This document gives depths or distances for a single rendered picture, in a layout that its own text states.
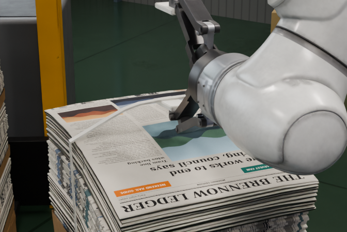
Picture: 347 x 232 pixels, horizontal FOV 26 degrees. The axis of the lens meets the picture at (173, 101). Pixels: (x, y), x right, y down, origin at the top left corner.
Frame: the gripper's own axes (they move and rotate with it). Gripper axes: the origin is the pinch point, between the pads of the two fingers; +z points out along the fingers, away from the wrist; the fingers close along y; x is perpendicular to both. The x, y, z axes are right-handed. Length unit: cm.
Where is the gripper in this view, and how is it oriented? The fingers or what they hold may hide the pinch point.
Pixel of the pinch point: (167, 51)
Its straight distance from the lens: 110.3
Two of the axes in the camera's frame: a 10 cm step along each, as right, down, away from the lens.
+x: 9.3, -1.0, 3.5
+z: -3.7, -2.7, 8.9
